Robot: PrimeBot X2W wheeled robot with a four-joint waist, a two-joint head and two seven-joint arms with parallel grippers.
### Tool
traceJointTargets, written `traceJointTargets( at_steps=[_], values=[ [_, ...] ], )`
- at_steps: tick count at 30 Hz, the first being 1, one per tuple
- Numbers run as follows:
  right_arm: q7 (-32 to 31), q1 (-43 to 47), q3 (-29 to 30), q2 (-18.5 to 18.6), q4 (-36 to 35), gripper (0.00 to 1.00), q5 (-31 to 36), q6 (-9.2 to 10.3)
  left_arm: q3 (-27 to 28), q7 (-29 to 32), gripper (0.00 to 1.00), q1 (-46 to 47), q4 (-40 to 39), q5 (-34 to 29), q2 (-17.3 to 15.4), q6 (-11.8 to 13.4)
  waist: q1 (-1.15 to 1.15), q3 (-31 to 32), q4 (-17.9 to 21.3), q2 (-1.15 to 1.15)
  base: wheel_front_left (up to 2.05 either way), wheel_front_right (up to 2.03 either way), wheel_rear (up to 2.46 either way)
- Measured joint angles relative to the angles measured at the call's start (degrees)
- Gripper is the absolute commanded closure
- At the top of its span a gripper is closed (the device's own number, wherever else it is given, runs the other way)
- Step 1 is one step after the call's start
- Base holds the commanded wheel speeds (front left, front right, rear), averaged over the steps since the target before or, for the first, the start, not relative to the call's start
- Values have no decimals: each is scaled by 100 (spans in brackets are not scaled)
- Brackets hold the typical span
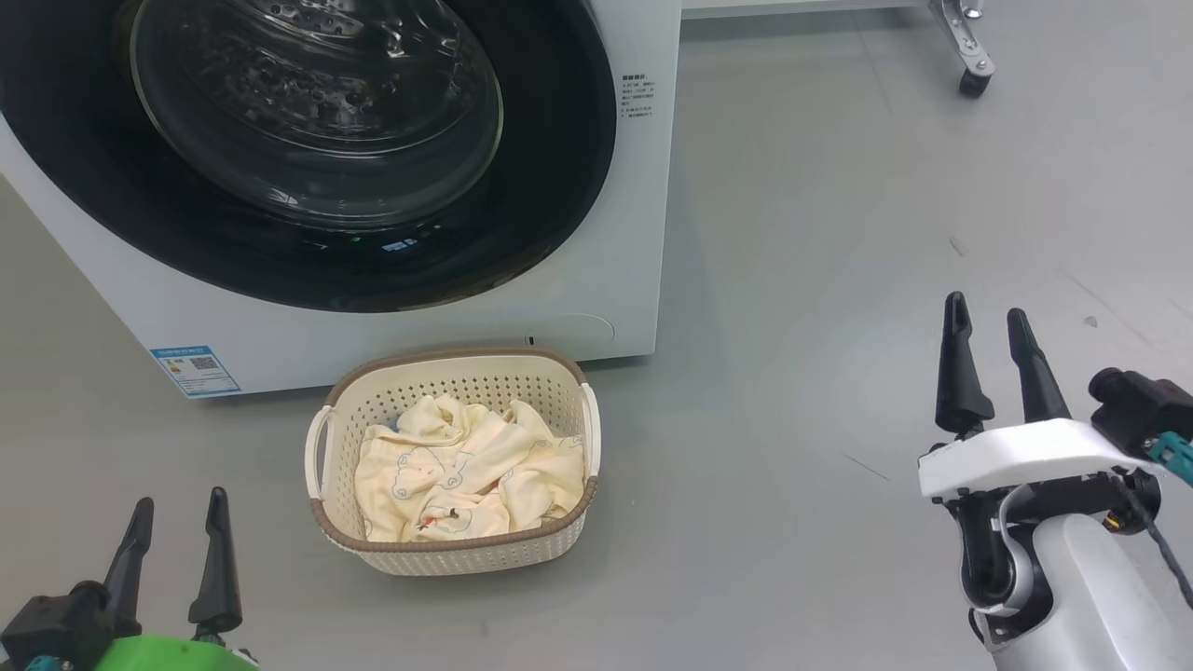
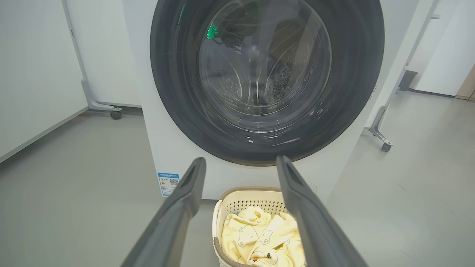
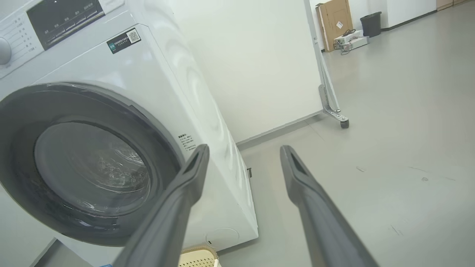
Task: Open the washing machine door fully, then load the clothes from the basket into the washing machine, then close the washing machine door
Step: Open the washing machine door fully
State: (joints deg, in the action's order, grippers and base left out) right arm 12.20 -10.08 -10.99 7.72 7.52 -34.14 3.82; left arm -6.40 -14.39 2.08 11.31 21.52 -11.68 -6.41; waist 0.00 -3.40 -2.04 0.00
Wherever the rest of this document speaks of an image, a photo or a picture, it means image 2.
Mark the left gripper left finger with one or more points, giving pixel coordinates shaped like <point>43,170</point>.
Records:
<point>167,230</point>

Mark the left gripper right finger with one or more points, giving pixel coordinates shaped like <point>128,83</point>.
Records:
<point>319,233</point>

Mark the yellow bear print shirt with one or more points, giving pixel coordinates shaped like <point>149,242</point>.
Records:
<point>282,230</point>

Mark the yellow bear print pants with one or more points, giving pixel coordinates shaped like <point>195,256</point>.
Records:
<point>237,237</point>

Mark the dark round washing machine door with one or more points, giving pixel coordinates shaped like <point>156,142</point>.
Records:
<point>174,74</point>

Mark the cream perforated laundry basket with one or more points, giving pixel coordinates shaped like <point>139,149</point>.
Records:
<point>241,198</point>

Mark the white front-load washing machine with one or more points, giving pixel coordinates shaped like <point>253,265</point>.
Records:
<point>174,148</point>

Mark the blue energy label sticker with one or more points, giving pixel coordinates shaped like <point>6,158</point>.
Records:
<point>169,183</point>

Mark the white mobile partition panel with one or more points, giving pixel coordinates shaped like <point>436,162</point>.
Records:
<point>33,66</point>
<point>378,126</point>
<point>107,55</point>

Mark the steel perforated washer drum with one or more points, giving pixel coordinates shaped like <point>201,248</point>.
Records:
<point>282,78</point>

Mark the dark grey trash bin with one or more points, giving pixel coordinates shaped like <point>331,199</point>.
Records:
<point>407,79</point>

